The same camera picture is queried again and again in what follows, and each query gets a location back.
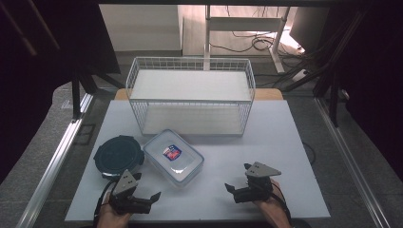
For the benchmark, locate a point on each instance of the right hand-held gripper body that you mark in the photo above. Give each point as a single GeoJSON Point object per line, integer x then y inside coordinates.
{"type": "Point", "coordinates": [258, 186]}

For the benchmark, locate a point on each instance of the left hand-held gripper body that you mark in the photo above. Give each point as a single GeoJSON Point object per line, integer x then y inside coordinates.
{"type": "Point", "coordinates": [126, 185]}

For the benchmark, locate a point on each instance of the round dark lidded container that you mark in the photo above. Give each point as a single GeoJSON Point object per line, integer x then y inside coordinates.
{"type": "Point", "coordinates": [118, 155]}

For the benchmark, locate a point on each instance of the rectangular clear lidded container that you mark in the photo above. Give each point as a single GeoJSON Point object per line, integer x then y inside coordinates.
{"type": "Point", "coordinates": [177, 164]}

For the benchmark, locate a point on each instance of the person's right hand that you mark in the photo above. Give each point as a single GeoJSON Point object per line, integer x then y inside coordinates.
{"type": "Point", "coordinates": [277, 212]}

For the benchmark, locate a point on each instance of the person's left hand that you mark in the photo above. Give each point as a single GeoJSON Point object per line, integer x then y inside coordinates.
{"type": "Point", "coordinates": [111, 220]}

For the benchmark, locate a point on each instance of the black metal stand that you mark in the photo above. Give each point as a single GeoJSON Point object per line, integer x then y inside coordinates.
{"type": "Point", "coordinates": [76, 98]}
{"type": "Point", "coordinates": [333, 101]}

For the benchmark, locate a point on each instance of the white power strip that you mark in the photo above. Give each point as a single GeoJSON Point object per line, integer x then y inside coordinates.
{"type": "Point", "coordinates": [299, 75]}

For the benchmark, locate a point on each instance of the white cabinet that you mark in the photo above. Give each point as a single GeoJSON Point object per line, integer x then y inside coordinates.
{"type": "Point", "coordinates": [142, 28]}

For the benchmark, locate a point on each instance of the dark monitor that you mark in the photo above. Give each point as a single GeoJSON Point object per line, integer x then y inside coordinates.
{"type": "Point", "coordinates": [309, 28]}

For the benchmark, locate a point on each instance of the black curtain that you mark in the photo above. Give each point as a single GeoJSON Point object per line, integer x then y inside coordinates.
{"type": "Point", "coordinates": [377, 79]}
{"type": "Point", "coordinates": [38, 63]}

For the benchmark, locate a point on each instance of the aluminium rail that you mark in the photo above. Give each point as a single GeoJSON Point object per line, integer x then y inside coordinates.
{"type": "Point", "coordinates": [348, 164]}
{"type": "Point", "coordinates": [53, 167]}

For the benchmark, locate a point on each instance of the white desk frame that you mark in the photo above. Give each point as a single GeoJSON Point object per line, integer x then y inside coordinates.
{"type": "Point", "coordinates": [244, 23]}

